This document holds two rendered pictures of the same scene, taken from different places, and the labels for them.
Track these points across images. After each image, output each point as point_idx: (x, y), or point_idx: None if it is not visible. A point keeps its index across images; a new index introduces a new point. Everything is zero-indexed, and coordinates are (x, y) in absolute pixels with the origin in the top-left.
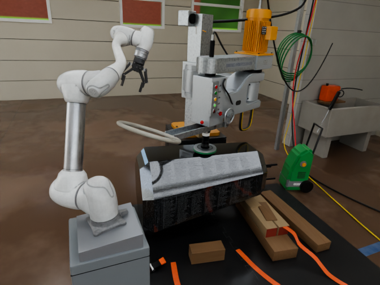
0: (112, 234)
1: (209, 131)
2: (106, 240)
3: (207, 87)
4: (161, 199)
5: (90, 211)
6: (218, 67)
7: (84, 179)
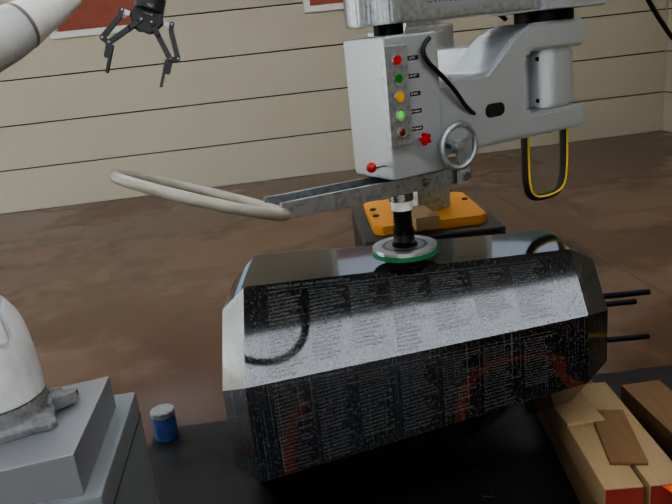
0: (1, 454)
1: (408, 196)
2: None
3: (375, 67)
4: (266, 388)
5: None
6: (399, 4)
7: None
